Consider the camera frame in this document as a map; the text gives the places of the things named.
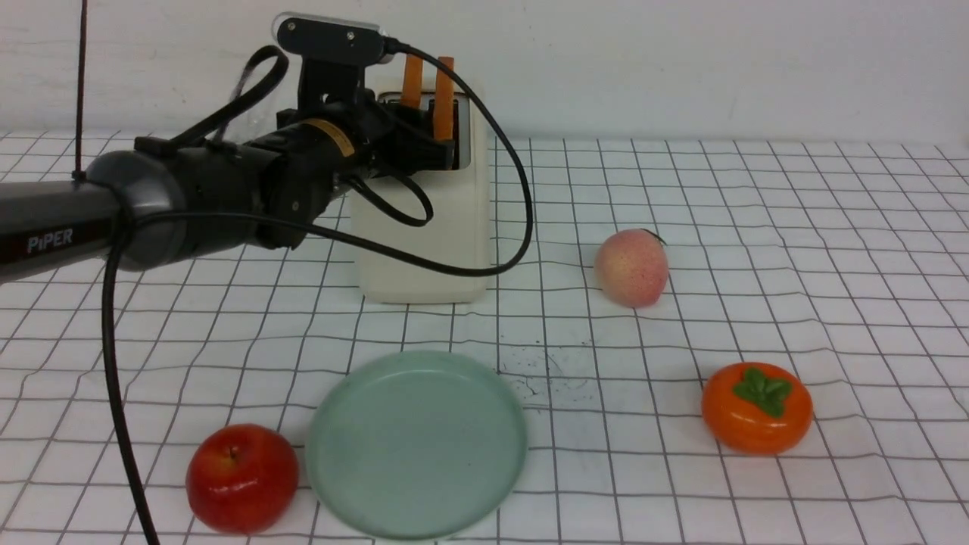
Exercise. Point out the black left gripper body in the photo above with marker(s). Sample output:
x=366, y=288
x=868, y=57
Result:
x=388, y=138

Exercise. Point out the toast slice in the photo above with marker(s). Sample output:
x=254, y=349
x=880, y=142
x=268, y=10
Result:
x=443, y=114
x=412, y=85

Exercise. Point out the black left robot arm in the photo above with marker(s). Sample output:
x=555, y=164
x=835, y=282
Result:
x=262, y=192

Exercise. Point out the cream white toaster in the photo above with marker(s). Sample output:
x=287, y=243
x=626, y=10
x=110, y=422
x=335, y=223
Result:
x=459, y=234

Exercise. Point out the pink peach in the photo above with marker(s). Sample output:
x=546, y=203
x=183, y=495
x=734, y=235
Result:
x=631, y=268

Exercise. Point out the pale green round plate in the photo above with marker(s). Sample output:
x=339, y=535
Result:
x=416, y=446

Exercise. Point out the red apple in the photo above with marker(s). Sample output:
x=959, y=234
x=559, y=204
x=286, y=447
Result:
x=242, y=479

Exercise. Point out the white grid tablecloth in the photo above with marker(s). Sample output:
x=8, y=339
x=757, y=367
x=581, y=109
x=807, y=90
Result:
x=845, y=264

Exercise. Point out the orange persimmon with green leaf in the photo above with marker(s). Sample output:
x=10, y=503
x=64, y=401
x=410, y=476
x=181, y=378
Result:
x=756, y=408

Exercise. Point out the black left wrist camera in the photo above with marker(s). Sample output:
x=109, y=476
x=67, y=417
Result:
x=334, y=54

